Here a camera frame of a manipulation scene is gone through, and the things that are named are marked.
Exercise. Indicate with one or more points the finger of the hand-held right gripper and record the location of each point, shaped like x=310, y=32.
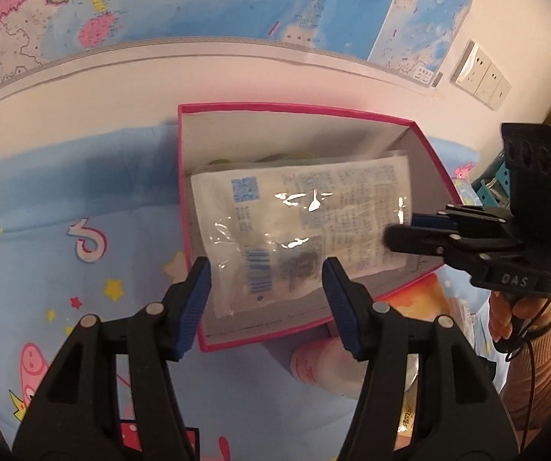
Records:
x=414, y=239
x=433, y=220

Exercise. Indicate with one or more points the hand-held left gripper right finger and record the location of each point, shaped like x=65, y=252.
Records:
x=340, y=307

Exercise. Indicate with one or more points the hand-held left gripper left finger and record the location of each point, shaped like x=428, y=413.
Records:
x=193, y=307

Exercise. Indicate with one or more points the pale pink packet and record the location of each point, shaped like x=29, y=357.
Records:
x=323, y=362

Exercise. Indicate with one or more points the clear plastic packet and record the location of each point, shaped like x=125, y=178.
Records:
x=304, y=216

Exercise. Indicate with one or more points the pink cardboard box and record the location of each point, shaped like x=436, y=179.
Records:
x=280, y=129

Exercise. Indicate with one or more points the person's right forearm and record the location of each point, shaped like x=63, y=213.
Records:
x=544, y=384

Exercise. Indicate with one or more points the person's right hand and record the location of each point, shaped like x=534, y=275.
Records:
x=503, y=319

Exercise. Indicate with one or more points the teal plastic object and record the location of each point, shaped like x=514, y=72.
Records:
x=491, y=187

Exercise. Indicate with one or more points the orange packet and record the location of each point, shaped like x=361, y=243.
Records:
x=424, y=307

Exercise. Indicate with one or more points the printed blue bedsheet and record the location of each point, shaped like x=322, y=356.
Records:
x=64, y=192

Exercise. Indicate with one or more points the white wall socket panel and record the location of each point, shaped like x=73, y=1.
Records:
x=479, y=74

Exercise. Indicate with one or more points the blue wall map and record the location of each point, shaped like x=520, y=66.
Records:
x=424, y=19

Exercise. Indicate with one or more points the colourful wall map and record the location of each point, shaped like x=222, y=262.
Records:
x=184, y=0

